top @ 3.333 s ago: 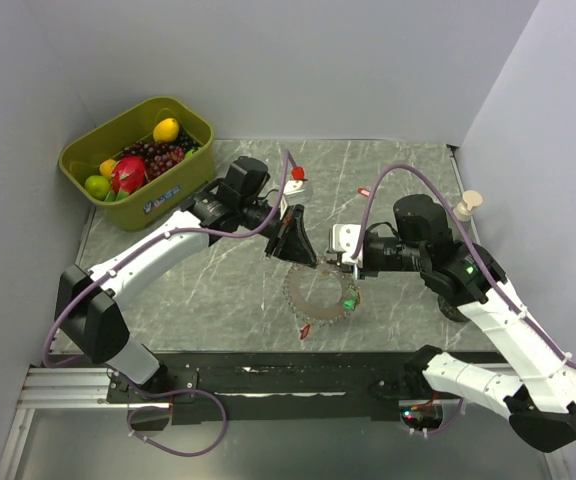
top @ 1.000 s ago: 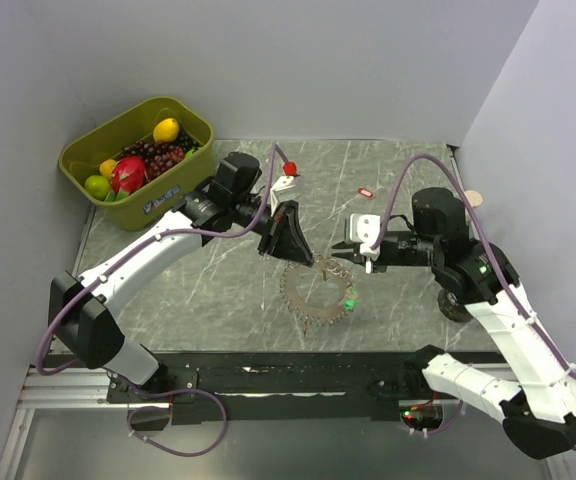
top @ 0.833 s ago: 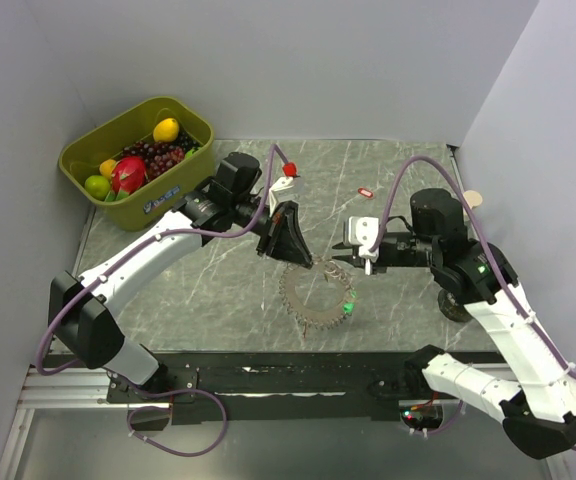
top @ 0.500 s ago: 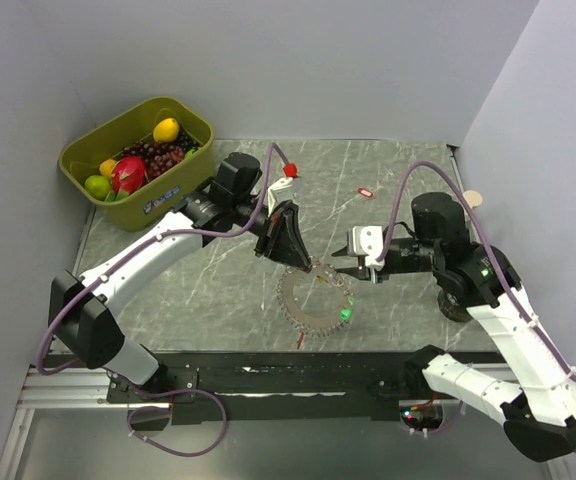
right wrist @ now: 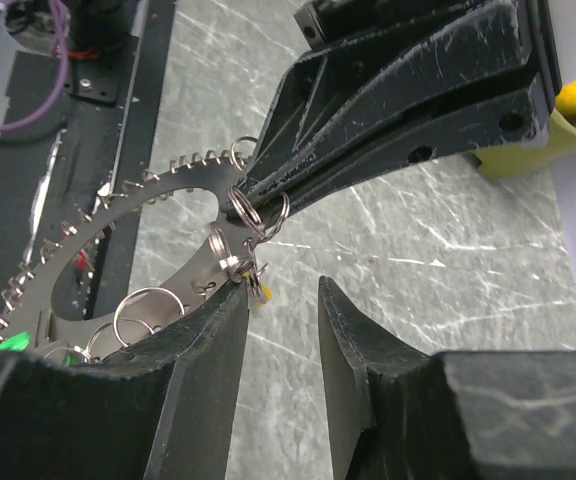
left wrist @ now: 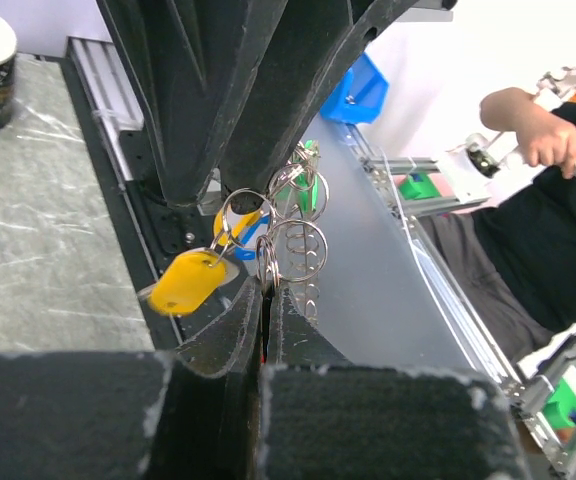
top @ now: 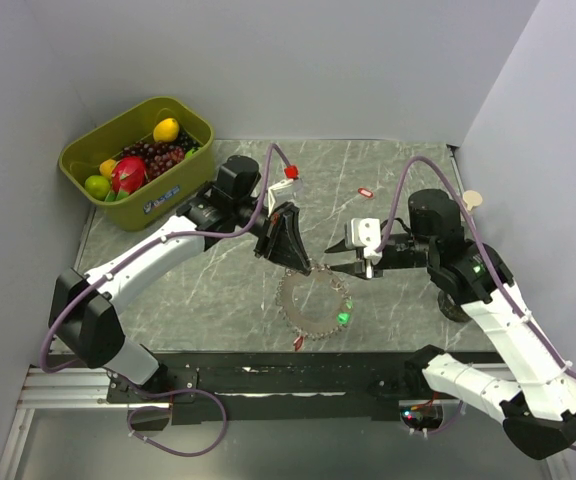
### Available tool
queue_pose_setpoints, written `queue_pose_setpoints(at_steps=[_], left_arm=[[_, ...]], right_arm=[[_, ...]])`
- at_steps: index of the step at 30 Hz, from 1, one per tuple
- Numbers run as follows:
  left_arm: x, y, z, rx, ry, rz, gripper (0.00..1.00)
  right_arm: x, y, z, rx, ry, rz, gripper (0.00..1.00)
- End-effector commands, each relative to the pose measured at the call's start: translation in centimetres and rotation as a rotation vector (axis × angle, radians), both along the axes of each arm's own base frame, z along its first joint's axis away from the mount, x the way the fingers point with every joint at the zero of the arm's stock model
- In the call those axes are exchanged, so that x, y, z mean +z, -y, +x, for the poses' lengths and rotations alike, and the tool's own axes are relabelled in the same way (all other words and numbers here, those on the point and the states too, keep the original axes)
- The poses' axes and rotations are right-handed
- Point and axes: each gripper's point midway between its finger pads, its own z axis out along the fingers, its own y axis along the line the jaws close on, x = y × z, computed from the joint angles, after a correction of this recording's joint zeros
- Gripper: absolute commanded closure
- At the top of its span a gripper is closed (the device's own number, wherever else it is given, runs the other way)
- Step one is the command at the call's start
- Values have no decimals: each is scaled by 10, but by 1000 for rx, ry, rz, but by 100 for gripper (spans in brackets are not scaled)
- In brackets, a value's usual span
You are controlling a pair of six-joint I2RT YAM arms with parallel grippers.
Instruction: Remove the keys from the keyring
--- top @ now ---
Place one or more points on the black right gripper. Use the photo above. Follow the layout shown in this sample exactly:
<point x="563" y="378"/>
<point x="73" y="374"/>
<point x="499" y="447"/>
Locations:
<point x="358" y="269"/>

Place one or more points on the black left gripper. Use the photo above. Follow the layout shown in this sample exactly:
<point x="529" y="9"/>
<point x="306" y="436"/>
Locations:
<point x="283" y="227"/>

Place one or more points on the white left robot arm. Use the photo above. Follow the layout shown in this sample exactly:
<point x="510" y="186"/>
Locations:
<point x="86" y="307"/>

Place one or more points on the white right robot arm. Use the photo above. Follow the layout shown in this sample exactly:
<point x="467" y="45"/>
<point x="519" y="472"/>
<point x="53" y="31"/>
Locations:
<point x="537" y="409"/>

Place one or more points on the black tape roll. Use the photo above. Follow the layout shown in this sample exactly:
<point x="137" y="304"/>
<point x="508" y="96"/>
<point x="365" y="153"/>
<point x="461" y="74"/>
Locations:
<point x="450" y="310"/>

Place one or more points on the soap pump bottle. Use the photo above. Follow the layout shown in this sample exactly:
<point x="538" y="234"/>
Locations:
<point x="472" y="199"/>

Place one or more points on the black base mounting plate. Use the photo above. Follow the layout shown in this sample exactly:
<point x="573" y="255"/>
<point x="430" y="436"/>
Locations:
<point x="239" y="386"/>

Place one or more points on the dark red grape bunch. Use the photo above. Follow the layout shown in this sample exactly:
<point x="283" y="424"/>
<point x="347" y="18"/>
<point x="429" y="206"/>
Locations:
<point x="160" y="157"/>

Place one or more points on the yellow lemon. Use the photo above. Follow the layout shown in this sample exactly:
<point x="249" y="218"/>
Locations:
<point x="166" y="131"/>

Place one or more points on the red dragon fruit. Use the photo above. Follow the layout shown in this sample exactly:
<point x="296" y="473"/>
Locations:
<point x="128" y="176"/>

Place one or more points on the small orange fruit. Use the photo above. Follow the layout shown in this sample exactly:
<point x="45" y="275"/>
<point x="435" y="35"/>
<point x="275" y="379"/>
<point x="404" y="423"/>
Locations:
<point x="106" y="168"/>

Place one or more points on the green lime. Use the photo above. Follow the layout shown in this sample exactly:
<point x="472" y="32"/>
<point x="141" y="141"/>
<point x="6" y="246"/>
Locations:
<point x="97" y="186"/>

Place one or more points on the olive green plastic bin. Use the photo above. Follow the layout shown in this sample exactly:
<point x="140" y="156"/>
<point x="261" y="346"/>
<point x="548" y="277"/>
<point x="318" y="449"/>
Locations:
<point x="82" y="158"/>

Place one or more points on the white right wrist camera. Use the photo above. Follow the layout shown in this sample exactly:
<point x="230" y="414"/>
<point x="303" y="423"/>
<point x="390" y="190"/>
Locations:
<point x="365" y="235"/>

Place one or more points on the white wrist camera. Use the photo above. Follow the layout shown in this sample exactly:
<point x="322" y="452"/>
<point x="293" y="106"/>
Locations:
<point x="282" y="192"/>
<point x="365" y="235"/>

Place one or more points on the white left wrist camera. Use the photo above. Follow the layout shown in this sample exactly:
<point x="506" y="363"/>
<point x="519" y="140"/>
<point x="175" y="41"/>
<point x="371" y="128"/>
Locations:
<point x="282" y="192"/>

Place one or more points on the aluminium rail frame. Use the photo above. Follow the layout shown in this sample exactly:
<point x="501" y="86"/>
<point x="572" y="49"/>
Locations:
<point x="64" y="427"/>

